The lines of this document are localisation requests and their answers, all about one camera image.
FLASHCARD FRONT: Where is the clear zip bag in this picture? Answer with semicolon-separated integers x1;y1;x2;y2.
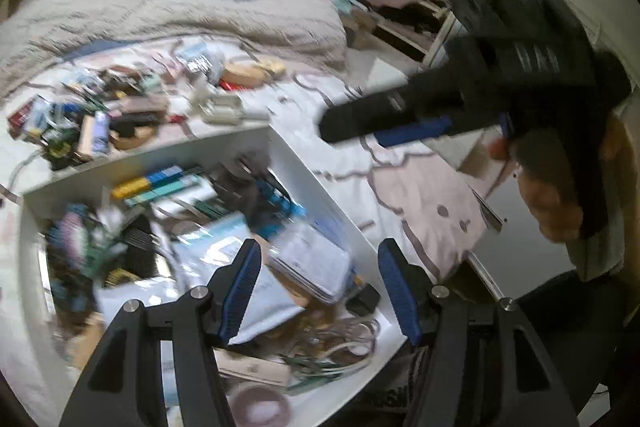
177;44;224;76

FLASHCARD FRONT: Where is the fluffy beige blanket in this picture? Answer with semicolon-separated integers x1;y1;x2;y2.
0;0;349;98

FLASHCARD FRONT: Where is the white cardboard carton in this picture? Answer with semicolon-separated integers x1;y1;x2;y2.
365;54;427;94

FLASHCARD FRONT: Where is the blue white blister pack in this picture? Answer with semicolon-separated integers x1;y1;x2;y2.
20;99;67;141

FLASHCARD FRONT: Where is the white pouch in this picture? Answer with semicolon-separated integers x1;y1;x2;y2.
172;214;297;346

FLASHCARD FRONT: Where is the brown tape roll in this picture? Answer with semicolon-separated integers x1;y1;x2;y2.
230;382;292;427

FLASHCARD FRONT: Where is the round wooden tray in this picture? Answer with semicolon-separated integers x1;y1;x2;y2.
110;127;157;151

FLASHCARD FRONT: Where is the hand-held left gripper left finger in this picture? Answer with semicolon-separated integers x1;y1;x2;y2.
59;237;264;427

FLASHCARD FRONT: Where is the black power adapter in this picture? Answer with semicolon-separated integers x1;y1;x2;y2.
345;284;382;316

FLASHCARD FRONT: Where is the clear packet of papers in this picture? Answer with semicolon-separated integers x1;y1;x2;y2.
265;222;354;304

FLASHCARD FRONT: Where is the white coiled cable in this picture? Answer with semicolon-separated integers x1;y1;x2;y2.
295;319;377;374

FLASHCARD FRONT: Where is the person's right hand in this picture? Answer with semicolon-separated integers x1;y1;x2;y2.
515;164;586;243

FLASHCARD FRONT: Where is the printed blanket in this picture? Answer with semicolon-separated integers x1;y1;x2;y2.
0;34;503;427

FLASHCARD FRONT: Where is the white storage box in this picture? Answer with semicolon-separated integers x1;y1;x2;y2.
17;119;409;427

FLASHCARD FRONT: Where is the white plastic dispenser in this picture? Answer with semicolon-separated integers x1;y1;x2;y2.
192;74;247;126

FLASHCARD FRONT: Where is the teal tube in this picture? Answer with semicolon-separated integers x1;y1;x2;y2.
125;174;217;208

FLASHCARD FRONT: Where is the beige printed carton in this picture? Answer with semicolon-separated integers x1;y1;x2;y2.
215;349;292;389

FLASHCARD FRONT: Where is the oval wooden box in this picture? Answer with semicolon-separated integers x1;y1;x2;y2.
222;62;272;90

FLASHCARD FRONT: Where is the open closet with clothes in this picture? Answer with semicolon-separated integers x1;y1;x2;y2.
350;0;462;64

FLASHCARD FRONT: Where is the yellow blue tube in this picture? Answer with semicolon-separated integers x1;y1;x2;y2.
112;164;184;201

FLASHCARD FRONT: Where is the red box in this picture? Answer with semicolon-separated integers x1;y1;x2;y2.
7;96;49;134

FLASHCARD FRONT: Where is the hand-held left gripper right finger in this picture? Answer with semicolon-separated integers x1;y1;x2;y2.
377;237;581;427

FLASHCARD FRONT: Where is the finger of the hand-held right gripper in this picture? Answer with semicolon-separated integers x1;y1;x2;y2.
375;111;503;146
319;69;468;146

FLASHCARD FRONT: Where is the blue bed sheet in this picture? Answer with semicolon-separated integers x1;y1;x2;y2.
65;39;132;58

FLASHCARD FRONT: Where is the purple tube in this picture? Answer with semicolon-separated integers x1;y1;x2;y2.
92;112;112;156

